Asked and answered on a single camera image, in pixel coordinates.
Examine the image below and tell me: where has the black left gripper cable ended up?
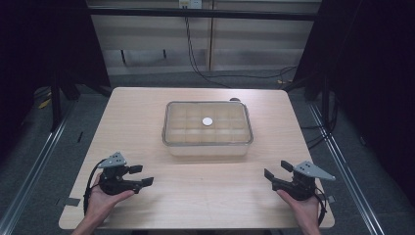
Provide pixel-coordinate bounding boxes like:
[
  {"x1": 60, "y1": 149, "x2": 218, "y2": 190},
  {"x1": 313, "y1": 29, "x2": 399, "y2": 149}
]
[{"x1": 82, "y1": 158, "x2": 108, "y2": 215}]

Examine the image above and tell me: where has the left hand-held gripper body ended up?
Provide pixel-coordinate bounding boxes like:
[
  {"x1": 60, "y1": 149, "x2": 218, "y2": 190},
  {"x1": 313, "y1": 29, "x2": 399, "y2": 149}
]
[{"x1": 97, "y1": 151, "x2": 143, "y2": 197}]

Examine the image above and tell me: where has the black cable bundle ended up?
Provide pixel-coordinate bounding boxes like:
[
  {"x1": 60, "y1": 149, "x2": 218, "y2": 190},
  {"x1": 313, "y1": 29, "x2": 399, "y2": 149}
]
[{"x1": 299, "y1": 94, "x2": 340, "y2": 151}]

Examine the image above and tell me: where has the black metal stand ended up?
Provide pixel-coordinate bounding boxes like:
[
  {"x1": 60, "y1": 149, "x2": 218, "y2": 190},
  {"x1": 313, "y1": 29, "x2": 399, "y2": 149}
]
[{"x1": 49, "y1": 70, "x2": 64, "y2": 133}]

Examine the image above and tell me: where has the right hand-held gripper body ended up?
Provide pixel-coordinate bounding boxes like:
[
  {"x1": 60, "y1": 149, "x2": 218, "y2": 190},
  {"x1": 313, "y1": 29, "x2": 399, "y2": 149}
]
[{"x1": 271, "y1": 160, "x2": 337, "y2": 202}]

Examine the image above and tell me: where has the dark curtain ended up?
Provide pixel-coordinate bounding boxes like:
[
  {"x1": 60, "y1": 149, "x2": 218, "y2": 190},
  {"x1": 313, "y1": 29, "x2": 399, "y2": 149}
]
[
  {"x1": 283, "y1": 0, "x2": 415, "y2": 210},
  {"x1": 0, "y1": 0, "x2": 112, "y2": 165}
]

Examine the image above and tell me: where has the yellow floor object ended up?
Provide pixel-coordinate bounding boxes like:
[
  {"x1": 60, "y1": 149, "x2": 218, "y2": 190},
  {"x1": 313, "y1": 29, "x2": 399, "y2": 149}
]
[{"x1": 37, "y1": 97, "x2": 53, "y2": 110}]

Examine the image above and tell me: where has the person's left hand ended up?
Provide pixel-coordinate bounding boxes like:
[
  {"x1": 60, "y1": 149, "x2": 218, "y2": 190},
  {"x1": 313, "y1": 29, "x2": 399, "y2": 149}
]
[{"x1": 85, "y1": 173, "x2": 136, "y2": 226}]

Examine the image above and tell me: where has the white wall socket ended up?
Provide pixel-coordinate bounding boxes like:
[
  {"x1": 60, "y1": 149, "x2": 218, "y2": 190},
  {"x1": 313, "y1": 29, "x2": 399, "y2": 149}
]
[{"x1": 178, "y1": 0, "x2": 204, "y2": 10}]

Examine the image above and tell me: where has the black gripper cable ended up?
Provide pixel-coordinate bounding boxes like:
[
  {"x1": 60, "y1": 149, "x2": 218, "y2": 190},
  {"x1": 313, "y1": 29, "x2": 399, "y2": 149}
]
[
  {"x1": 313, "y1": 186, "x2": 329, "y2": 227},
  {"x1": 82, "y1": 158, "x2": 108, "y2": 215}
]

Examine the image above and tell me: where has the clear plastic compartment box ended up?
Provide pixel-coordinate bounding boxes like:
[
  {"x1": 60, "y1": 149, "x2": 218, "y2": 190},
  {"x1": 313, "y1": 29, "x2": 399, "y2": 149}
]
[{"x1": 161, "y1": 100, "x2": 254, "y2": 158}]

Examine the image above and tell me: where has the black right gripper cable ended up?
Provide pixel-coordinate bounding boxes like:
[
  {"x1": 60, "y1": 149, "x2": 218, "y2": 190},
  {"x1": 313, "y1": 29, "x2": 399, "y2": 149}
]
[{"x1": 313, "y1": 186, "x2": 329, "y2": 227}]

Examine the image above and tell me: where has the black horizontal bar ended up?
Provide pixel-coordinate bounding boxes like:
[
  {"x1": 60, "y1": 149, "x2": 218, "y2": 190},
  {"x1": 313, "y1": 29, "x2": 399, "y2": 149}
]
[{"x1": 87, "y1": 7, "x2": 320, "y2": 22}]

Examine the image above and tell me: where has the long black floor cable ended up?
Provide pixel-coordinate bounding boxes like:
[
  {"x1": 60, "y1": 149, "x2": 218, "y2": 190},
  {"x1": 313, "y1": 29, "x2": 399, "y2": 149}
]
[{"x1": 184, "y1": 16, "x2": 299, "y2": 89}]

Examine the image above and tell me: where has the metal floor rail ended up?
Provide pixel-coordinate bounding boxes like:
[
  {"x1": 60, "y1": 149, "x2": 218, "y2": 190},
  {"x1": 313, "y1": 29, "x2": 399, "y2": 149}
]
[
  {"x1": 307, "y1": 103, "x2": 388, "y2": 235},
  {"x1": 0, "y1": 97, "x2": 77, "y2": 235}
]

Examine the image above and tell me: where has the person's right hand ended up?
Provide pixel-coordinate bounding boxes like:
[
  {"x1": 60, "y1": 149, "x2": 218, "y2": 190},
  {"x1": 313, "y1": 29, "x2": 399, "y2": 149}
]
[{"x1": 276, "y1": 189, "x2": 323, "y2": 230}]

